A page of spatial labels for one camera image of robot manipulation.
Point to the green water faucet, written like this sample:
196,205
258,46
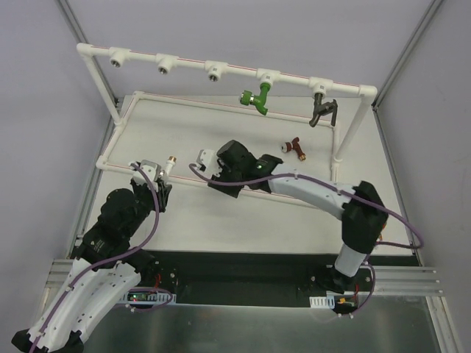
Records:
248,98

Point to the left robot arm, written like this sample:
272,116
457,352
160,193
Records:
102,272

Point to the white cable duct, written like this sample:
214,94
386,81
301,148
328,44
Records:
149,297
322,302

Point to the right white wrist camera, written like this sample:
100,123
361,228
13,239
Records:
208,163

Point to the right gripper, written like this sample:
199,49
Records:
222,180

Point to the dark grey lever faucet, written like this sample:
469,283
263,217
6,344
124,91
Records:
322,109

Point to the brown water faucet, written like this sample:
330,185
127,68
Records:
293,145

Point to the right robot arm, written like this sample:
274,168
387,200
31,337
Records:
359,208

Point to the left white cable duct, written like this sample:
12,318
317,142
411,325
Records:
149,297

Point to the right white cable duct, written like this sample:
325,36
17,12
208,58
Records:
322,302

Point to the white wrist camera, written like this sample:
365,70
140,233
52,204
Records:
208,163
145,172

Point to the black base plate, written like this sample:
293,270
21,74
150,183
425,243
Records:
242,279

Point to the white water faucet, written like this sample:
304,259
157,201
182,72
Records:
166,170

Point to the white PVC pipe frame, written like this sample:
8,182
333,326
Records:
215,70

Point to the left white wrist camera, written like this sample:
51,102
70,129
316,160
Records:
145,172

